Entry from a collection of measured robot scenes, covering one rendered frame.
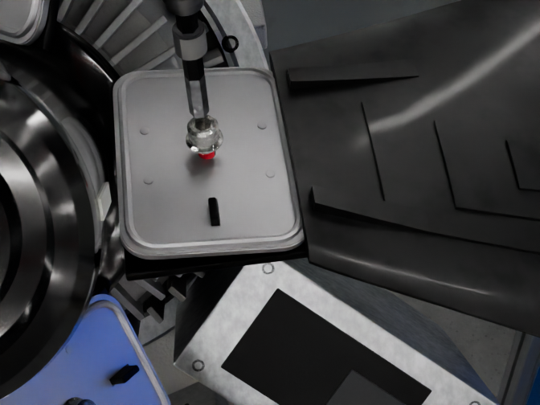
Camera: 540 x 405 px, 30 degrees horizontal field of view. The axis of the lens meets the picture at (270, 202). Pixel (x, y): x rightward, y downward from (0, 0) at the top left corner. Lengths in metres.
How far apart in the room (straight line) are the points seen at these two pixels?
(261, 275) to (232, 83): 0.11
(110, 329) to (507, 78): 0.19
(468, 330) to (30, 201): 1.44
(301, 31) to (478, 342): 0.67
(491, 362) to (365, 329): 1.22
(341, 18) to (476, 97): 0.90
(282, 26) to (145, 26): 0.82
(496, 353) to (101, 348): 1.34
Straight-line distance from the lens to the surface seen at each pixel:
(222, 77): 0.40
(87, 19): 0.46
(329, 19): 1.29
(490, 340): 1.72
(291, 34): 1.29
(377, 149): 0.37
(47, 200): 0.31
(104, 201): 0.33
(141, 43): 0.47
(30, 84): 0.32
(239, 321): 0.48
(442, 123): 0.38
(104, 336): 0.42
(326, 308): 0.48
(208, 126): 0.36
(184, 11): 0.31
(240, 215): 0.35
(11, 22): 0.35
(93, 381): 0.41
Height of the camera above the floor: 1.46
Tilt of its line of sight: 52 degrees down
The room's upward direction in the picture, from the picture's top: 4 degrees counter-clockwise
